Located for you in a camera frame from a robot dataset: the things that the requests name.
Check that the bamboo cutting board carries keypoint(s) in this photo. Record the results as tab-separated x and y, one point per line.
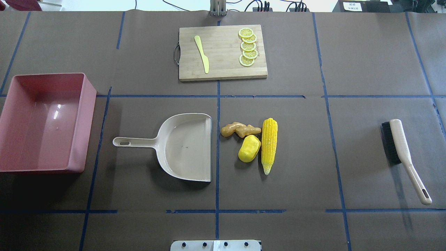
221	45

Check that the aluminium frame post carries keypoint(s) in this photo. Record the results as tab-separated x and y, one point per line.
218	8

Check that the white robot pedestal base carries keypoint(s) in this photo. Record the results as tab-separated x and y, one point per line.
217	245

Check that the lemon slice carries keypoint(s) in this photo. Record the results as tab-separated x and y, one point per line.
245	32
250	40
247	47
246	62
250	54

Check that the beige hand brush black bristles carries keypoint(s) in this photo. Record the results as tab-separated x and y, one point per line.
397	151

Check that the yellow toy corn cob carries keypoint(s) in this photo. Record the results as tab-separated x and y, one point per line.
269	144

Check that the beige plastic dustpan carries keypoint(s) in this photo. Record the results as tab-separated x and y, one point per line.
183	146

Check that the yellow toy potato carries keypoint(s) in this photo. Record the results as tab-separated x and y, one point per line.
249	148

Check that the pink plastic bin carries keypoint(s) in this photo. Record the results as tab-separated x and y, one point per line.
46	123

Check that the yellow plastic knife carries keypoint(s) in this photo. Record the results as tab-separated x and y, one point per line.
205	59

